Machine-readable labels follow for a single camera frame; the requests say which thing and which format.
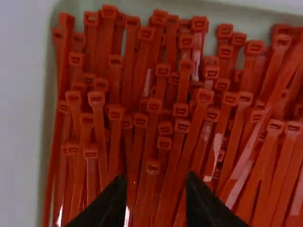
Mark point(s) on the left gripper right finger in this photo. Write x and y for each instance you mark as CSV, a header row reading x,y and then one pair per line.
x,y
203,208

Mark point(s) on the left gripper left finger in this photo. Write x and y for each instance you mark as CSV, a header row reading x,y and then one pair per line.
x,y
109,205

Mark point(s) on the pale tray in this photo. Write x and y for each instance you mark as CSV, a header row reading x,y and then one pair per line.
x,y
213,14

